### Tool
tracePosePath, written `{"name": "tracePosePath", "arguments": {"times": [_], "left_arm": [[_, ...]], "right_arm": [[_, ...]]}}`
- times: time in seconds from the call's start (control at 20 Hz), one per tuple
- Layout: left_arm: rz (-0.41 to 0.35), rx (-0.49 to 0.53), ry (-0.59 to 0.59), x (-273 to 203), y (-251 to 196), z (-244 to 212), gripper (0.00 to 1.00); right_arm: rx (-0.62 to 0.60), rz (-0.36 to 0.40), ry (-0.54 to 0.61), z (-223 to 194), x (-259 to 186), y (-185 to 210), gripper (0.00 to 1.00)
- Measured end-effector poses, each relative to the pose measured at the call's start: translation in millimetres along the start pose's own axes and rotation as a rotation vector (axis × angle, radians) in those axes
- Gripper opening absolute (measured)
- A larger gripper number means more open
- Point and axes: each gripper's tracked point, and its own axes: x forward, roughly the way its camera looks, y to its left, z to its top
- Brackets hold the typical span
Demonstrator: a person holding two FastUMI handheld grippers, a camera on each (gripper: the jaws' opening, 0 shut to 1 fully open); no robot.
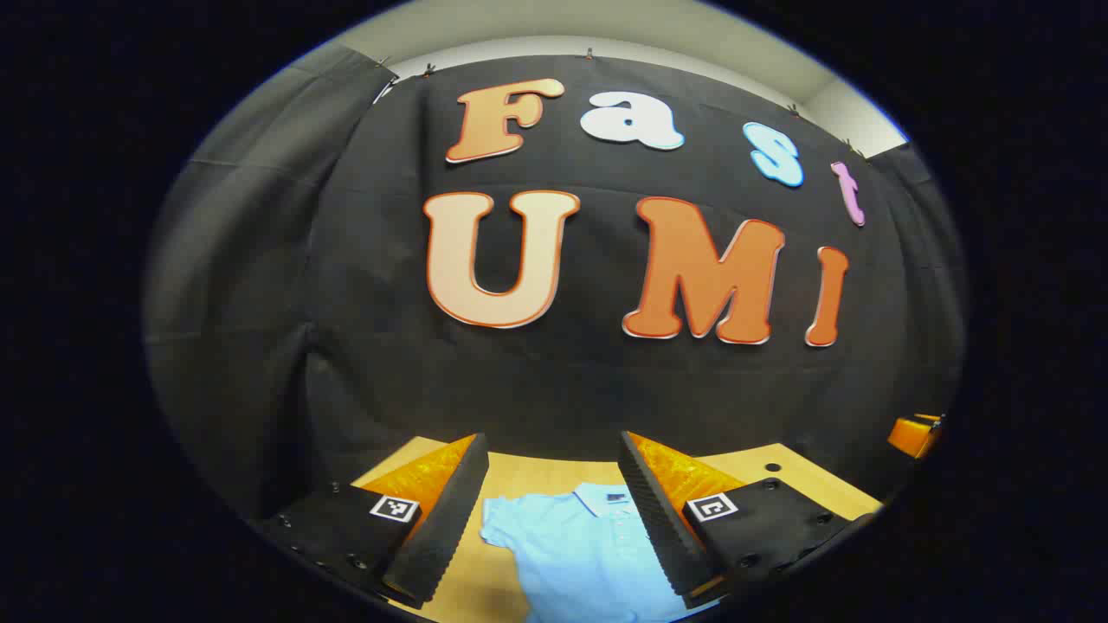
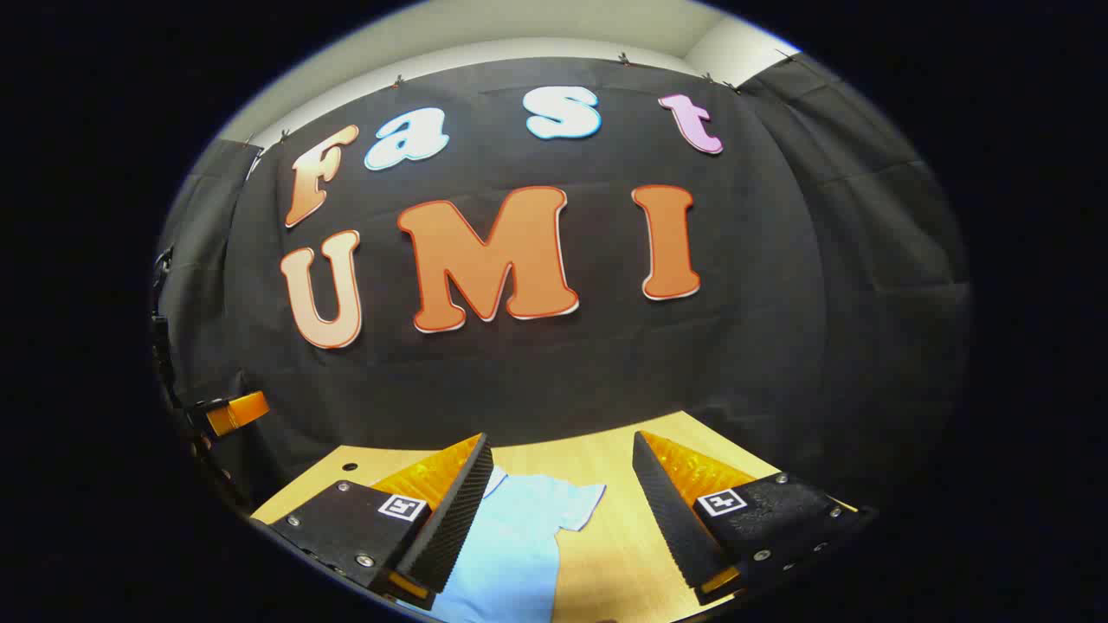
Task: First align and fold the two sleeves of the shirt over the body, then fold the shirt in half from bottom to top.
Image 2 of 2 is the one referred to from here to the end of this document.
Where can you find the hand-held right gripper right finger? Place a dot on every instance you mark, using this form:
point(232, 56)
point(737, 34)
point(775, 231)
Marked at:
point(671, 510)

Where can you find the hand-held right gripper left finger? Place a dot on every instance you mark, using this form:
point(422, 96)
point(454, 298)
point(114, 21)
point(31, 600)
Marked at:
point(459, 510)

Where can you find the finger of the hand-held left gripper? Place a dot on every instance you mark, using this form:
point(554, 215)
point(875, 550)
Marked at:
point(238, 413)

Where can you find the light blue polo T-shirt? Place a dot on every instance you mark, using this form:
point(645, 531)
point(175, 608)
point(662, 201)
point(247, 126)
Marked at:
point(511, 554)

